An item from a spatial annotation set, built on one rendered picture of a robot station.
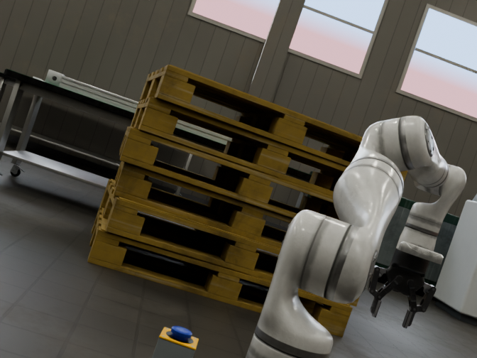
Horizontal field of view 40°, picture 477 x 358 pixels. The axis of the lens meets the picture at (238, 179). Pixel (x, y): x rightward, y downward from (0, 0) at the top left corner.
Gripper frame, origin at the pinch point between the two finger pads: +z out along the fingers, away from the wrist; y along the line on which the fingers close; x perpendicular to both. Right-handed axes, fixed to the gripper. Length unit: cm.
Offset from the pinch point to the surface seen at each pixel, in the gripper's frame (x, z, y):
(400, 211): -509, -25, -93
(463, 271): -451, 8, -151
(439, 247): -518, -4, -141
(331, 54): -708, -188, 18
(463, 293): -437, 25, -153
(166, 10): -672, -167, 231
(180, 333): 23.3, 12.5, 40.0
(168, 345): 25, 15, 41
